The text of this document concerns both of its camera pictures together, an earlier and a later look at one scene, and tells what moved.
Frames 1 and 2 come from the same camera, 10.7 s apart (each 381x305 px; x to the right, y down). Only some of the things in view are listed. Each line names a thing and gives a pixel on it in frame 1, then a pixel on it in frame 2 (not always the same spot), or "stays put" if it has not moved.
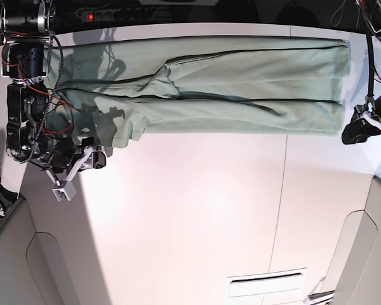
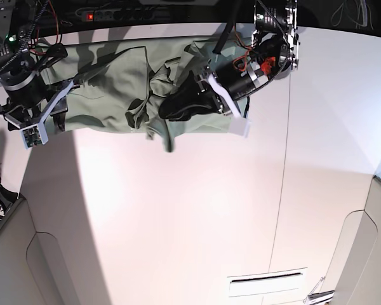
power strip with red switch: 117,14 stays put
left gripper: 66,158 -> 28,105
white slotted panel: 267,282 stays put
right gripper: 378,113 -> 225,83
